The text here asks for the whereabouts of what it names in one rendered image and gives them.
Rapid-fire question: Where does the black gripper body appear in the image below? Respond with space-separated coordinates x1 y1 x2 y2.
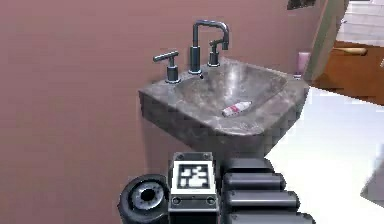
118 173 170 224

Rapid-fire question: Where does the grey stone sink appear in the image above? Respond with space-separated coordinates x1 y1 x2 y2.
138 57 310 158

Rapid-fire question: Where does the dark metal faucet spout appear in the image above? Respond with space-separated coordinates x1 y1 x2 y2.
188 19 230 76

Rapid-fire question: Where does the pink cup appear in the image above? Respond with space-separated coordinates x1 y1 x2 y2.
293 51 312 80

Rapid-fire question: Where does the brown wooden door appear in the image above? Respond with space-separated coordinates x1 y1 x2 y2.
311 39 384 107

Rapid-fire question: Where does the dark framed picture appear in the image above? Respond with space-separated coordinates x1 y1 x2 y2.
287 0 317 11

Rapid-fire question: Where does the dark metal tap handle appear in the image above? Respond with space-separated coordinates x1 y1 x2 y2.
152 50 182 84
207 38 225 68

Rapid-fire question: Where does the tan door handle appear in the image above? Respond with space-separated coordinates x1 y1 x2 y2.
333 47 368 57

